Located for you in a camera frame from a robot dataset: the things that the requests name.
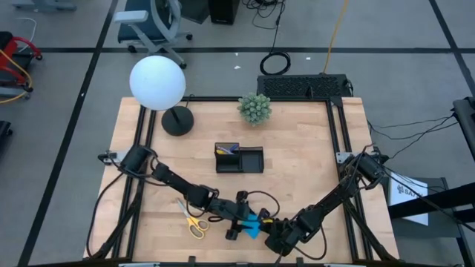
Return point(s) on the black floor caster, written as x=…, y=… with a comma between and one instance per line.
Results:
x=4, y=128

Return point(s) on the black tower box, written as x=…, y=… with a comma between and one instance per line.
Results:
x=223, y=11

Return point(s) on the silver aluminium bar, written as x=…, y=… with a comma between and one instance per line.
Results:
x=139, y=264
x=345, y=265

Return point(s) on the grey floor base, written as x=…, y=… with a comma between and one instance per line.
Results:
x=44, y=5

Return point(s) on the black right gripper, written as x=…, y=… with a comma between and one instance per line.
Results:
x=282, y=237

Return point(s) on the white globe table lamp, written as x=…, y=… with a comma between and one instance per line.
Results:
x=157, y=83

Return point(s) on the red utility cart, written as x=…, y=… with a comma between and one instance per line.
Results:
x=9, y=46

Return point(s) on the blue sticky note pad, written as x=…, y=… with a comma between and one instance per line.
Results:
x=253, y=233

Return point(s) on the blue pen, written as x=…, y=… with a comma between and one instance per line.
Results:
x=234, y=148

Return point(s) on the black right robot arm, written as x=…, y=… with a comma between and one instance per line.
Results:
x=334, y=200

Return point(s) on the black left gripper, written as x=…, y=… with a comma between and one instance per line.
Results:
x=237, y=213

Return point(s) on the white paper sign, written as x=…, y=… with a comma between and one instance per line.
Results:
x=399, y=181

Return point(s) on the dark neighbouring desk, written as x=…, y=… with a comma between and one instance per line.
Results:
x=467, y=126

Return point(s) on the grey blue office chair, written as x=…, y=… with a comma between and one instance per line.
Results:
x=137, y=29

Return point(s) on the black neighbouring rig bars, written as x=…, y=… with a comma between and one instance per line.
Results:
x=445, y=198

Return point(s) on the green artificial potted plant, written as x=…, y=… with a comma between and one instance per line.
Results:
x=255, y=109

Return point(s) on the black aluminium table frame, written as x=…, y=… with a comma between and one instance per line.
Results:
x=335, y=101

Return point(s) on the black mesh desk organizer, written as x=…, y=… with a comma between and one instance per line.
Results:
x=252, y=161

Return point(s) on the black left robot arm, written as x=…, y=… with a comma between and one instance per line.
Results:
x=178, y=181

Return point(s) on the grey side stand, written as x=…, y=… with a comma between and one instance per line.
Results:
x=441, y=230

